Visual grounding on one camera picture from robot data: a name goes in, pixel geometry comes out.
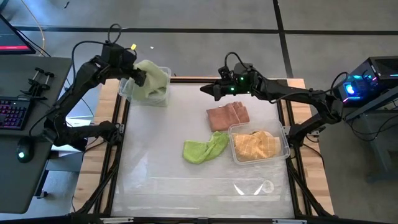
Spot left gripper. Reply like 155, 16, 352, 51
107, 51, 148, 88

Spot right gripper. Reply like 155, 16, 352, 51
200, 62, 262, 101

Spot pale green towel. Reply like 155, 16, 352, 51
132, 59, 170, 101

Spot lime green towel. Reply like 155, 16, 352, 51
134, 88, 169, 102
182, 131, 230, 165

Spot salmon pink towel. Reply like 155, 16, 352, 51
206, 101, 251, 133

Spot yellow checked towel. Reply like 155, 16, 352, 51
233, 133, 282, 162

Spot mustard yellow towel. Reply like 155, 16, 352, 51
252, 130, 275, 140

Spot clear plastic bin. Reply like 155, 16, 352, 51
228, 121, 291, 166
118, 66, 172, 108

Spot black bar clamp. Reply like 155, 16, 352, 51
29, 71, 56, 98
20, 67, 46, 95

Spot backlit black keyboard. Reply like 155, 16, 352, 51
0, 96, 32, 131

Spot computer monitor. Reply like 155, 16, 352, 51
0, 14, 37, 56

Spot black computer mouse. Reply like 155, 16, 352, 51
16, 136, 35, 164

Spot computer tower with lights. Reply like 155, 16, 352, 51
341, 55, 398, 104

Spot grey side table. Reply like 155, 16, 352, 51
343, 90, 398, 185

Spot black desk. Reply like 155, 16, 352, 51
0, 55, 73, 215

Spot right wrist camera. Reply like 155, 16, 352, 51
218, 65, 234, 81

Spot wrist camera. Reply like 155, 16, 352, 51
218, 65, 234, 81
101, 43, 125, 62

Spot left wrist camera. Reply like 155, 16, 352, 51
101, 43, 125, 62

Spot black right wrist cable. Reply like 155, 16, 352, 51
223, 51, 250, 68

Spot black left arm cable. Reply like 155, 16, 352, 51
71, 23, 123, 82

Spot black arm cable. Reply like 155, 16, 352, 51
328, 71, 349, 95
71, 23, 123, 82

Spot yellow floor cable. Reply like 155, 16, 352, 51
20, 0, 47, 57

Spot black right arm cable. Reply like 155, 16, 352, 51
328, 71, 349, 95

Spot black cables under table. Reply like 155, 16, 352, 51
344, 114, 398, 143

